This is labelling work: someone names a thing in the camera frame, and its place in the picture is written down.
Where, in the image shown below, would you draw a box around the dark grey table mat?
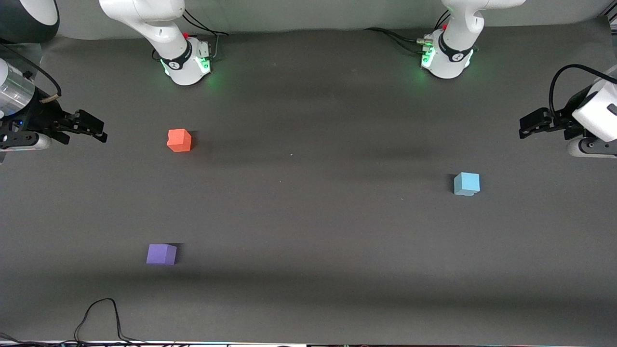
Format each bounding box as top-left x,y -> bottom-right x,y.
0,16 -> 617,346

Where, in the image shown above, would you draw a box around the black right arm base cables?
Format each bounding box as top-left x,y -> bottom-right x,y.
181,9 -> 230,61

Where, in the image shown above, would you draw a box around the orange foam block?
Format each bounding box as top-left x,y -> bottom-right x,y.
167,129 -> 192,153

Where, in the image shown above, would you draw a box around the black left arm base cables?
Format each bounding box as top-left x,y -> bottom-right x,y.
363,9 -> 452,54

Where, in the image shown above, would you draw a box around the thin black loose cable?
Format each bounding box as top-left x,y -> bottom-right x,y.
0,298 -> 148,347

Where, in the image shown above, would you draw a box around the purple foam block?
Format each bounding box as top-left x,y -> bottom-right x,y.
146,244 -> 178,266

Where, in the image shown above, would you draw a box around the black arm base cables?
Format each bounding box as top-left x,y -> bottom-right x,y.
363,9 -> 452,54
181,9 -> 230,61

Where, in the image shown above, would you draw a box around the light blue foam block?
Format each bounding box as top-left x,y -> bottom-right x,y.
453,172 -> 481,197

